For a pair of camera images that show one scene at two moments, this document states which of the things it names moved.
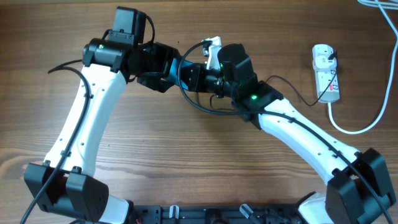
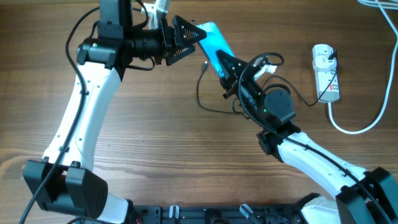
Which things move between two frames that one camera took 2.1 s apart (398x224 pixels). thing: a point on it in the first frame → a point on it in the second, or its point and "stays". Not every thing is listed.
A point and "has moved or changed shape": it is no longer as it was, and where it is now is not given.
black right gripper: [195, 84] → [231, 76]
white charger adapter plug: [322, 63] stays
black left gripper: [166, 54] → [168, 43]
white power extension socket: [326, 81] stays
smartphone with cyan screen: [175, 73] has moved or changed shape
